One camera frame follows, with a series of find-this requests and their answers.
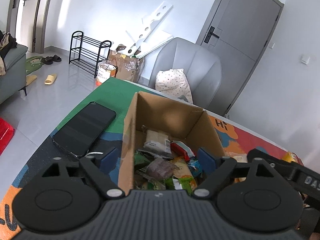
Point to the black door handle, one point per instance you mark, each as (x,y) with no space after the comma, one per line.
(210,34)

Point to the grey armchair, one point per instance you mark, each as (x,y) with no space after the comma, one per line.
(202,69)

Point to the black smartphone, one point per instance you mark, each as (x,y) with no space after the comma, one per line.
(81,131)

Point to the white perforated board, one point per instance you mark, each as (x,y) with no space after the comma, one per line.
(139,33)

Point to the grey door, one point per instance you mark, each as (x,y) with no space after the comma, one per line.
(245,27)

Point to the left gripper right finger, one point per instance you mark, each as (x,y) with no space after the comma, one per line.
(251,196)

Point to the white clear snack packet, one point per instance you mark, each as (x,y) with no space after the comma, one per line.
(156,144)

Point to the brown cardboard box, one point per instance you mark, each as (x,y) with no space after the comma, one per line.
(188,123)

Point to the purple snack packet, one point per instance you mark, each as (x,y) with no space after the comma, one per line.
(160,169)

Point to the black shoe rack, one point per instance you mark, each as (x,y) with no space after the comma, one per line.
(87,53)

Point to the green snack packet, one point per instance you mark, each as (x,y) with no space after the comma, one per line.
(185,183)

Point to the red box on floor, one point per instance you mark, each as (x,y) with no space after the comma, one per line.
(6,134)

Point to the black slippers pair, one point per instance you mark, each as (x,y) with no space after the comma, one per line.
(51,59)

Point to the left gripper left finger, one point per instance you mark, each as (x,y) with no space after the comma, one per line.
(67,194)

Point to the brown carton on floor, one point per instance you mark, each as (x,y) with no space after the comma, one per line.
(128,68)

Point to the red white snack packet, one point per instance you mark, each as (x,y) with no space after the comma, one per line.
(182,150)

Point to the white wall switch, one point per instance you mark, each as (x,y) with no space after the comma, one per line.
(305,59)

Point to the white dotted pillow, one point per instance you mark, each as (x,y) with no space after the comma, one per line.
(174,83)

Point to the yellow slipper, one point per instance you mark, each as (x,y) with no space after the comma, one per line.
(50,79)
(30,79)

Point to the green floor mat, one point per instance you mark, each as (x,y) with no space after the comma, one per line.
(33,64)

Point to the grey green sofa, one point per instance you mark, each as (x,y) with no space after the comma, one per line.
(14,78)

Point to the white orange bucket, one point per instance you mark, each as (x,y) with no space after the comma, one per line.
(105,71)

